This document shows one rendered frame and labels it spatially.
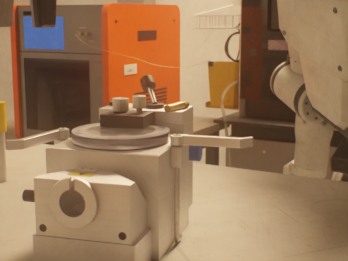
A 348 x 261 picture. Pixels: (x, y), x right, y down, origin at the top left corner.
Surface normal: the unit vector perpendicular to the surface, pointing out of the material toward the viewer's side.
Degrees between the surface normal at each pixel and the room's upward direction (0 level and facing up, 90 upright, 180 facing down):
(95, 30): 90
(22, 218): 0
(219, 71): 93
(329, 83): 106
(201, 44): 90
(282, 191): 0
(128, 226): 90
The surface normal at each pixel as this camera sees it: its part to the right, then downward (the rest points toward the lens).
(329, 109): -0.94, 0.30
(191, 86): -0.48, 0.16
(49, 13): 0.90, 0.08
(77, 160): -0.28, 0.18
